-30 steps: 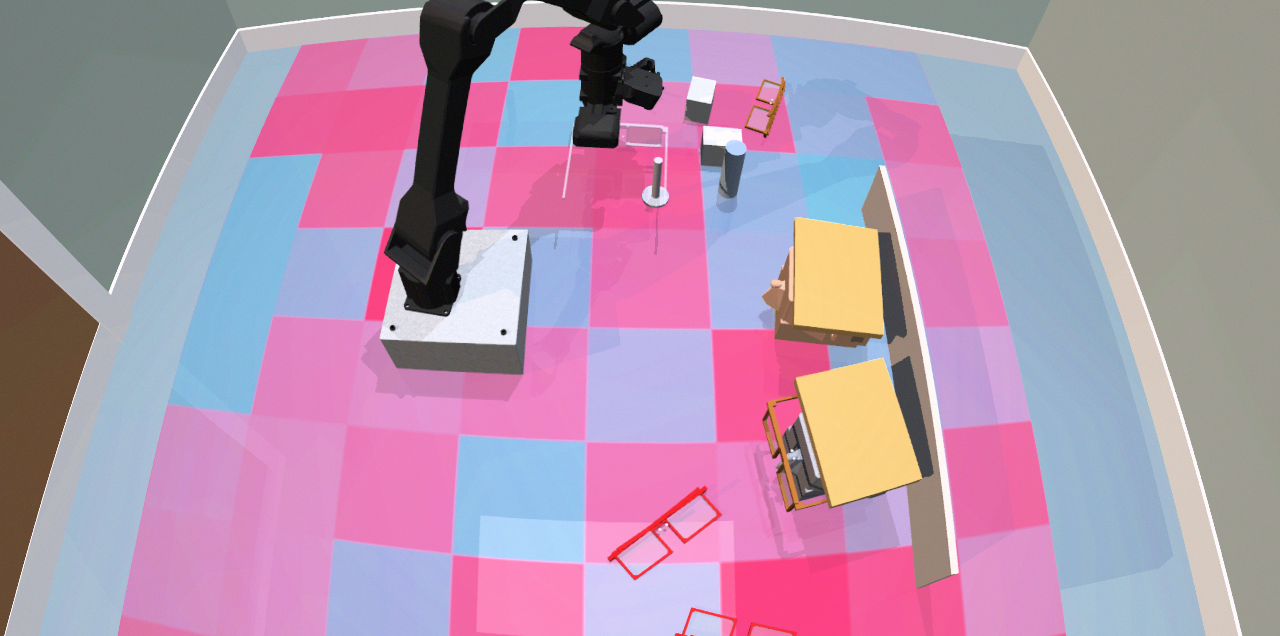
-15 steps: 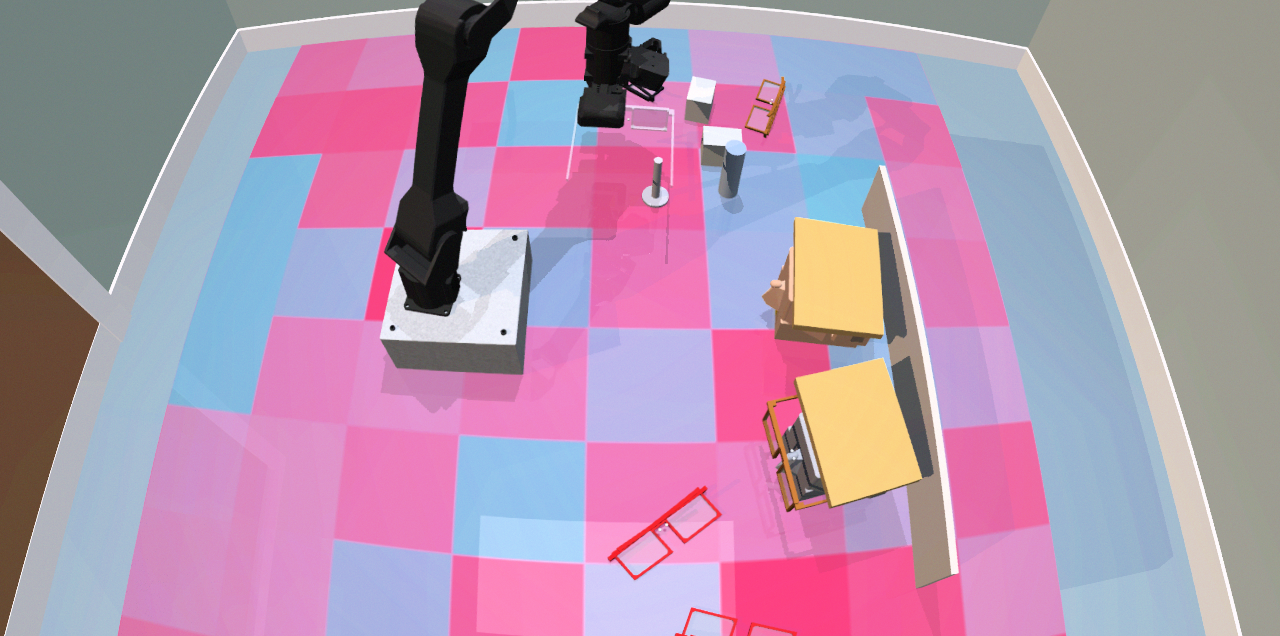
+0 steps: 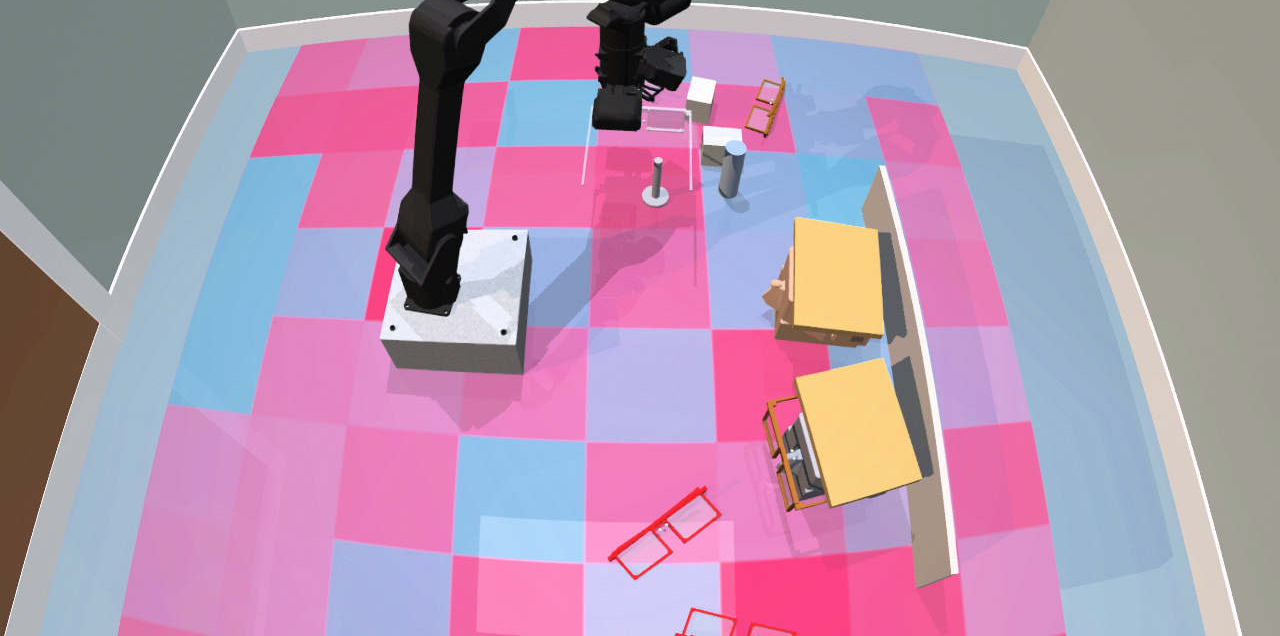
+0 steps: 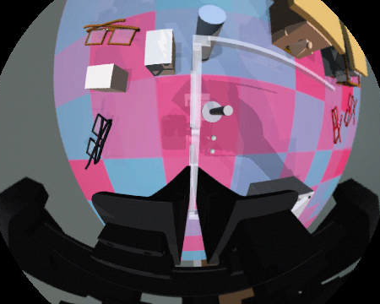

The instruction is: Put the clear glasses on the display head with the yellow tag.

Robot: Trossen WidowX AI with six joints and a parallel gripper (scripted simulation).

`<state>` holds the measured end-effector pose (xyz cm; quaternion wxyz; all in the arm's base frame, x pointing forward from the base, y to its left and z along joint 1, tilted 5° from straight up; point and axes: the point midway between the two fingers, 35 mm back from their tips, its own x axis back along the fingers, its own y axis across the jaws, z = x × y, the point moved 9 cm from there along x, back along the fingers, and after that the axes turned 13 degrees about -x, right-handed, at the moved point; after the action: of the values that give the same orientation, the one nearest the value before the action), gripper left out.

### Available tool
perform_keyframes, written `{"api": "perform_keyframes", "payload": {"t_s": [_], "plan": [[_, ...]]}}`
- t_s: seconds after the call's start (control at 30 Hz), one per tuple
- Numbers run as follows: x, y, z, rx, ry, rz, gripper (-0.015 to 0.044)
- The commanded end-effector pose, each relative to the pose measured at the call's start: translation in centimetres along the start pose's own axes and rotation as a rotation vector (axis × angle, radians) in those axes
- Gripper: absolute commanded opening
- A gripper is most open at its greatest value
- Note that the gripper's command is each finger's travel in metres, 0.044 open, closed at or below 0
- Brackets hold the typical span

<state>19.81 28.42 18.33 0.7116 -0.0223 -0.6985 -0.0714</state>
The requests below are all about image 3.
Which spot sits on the red-framed glasses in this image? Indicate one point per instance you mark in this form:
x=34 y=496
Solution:
x=646 y=549

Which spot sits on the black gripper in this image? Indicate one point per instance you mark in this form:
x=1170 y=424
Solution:
x=618 y=105

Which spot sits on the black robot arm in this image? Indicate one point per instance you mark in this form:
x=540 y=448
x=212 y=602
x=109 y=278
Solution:
x=447 y=42

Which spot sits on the orange-framed clear glasses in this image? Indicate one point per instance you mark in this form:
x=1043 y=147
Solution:
x=761 y=119

